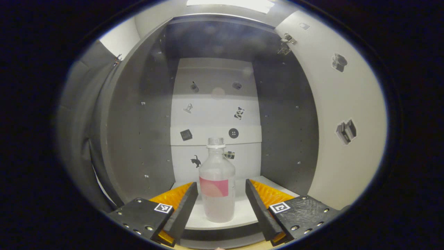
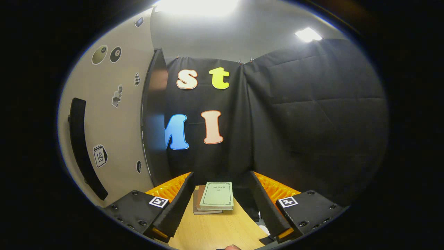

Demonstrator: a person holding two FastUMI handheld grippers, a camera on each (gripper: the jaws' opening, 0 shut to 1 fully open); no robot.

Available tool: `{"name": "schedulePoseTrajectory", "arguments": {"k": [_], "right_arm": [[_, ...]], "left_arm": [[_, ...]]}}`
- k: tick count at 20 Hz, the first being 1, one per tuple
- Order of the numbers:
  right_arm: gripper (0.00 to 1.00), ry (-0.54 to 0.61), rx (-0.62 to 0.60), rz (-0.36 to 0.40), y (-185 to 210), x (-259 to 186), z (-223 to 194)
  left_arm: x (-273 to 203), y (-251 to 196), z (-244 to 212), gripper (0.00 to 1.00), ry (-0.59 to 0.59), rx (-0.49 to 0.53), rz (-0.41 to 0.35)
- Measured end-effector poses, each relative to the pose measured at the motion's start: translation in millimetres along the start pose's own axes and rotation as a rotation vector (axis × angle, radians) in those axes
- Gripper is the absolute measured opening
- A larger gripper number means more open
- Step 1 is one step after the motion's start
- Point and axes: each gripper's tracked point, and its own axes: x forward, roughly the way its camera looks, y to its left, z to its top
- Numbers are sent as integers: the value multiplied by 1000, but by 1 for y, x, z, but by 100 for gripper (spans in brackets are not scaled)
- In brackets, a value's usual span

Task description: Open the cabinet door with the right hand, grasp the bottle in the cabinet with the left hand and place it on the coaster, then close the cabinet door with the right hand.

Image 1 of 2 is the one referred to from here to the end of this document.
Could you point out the dark grey cabinet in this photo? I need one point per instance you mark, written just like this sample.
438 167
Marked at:
138 139

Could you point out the metal door hinge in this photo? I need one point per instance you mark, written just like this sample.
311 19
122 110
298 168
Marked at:
286 43

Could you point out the large ceiling light panel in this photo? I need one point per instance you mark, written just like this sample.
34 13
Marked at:
232 4

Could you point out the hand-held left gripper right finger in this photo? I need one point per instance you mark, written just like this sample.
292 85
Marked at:
258 208

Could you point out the clear plastic bottle pink label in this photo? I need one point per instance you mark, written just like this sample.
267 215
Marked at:
216 173

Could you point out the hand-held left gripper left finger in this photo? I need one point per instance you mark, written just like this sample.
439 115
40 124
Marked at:
185 208

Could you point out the grey cabinet door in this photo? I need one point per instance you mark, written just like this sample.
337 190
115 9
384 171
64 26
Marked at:
343 97

